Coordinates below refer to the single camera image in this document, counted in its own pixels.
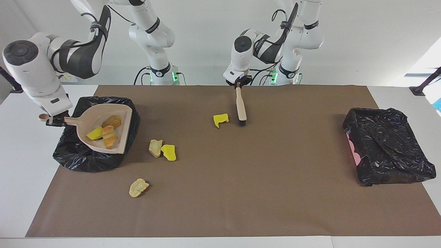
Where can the beige plastic dustpan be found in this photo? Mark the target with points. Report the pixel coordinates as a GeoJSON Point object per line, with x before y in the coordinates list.
{"type": "Point", "coordinates": [93, 119]}

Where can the white wall socket box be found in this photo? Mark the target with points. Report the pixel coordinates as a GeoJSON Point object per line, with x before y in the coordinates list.
{"type": "Point", "coordinates": [70, 78]}

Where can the bin lined with black bag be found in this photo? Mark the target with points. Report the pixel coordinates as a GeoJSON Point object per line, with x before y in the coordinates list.
{"type": "Point", "coordinates": [75, 158]}

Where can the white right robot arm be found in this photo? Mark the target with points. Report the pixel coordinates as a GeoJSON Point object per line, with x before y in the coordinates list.
{"type": "Point", "coordinates": [31, 69]}

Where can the black camera stand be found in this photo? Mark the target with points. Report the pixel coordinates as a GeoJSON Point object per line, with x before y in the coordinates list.
{"type": "Point", "coordinates": [422, 88]}
{"type": "Point", "coordinates": [7, 77]}

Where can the tan croissant piece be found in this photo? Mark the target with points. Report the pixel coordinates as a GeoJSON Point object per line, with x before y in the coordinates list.
{"type": "Point", "coordinates": [138, 187]}

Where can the brown table mat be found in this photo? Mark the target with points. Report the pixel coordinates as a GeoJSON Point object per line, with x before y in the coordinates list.
{"type": "Point", "coordinates": [193, 213]}

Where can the small yellow sponge wedge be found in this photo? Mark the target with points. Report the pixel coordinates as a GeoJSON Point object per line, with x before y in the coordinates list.
{"type": "Point", "coordinates": [94, 134]}

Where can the blue object at edge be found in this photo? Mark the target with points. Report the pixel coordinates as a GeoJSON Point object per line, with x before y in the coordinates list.
{"type": "Point", "coordinates": [438, 105]}

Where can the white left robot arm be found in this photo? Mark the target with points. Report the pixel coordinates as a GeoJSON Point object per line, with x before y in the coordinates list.
{"type": "Point", "coordinates": [241, 55]}

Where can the yellow sponge piece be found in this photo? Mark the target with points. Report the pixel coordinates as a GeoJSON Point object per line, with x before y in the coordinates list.
{"type": "Point", "coordinates": [169, 152]}

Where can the beige foam chunk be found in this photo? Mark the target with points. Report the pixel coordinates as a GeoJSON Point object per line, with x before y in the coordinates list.
{"type": "Point", "coordinates": [155, 148]}

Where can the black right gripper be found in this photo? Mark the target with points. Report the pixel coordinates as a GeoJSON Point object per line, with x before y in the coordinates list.
{"type": "Point", "coordinates": [62, 115]}

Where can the pale flaky pastry piece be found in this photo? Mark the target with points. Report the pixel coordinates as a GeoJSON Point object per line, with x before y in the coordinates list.
{"type": "Point", "coordinates": [110, 137]}

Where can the brown bread roll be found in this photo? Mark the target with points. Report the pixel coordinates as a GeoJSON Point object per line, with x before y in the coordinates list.
{"type": "Point", "coordinates": [112, 121]}

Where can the pink bin with black bag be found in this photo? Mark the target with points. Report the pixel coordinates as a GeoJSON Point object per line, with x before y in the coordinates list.
{"type": "Point", "coordinates": [389, 148]}

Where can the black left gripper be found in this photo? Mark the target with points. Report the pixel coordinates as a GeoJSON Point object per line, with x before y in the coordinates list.
{"type": "Point", "coordinates": [232, 81]}

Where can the yellow sponge with green back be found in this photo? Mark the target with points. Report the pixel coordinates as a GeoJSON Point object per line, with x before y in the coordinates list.
{"type": "Point", "coordinates": [220, 120]}

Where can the beige hand brush black bristles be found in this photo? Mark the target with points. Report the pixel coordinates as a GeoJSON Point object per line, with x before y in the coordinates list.
{"type": "Point", "coordinates": [240, 106]}

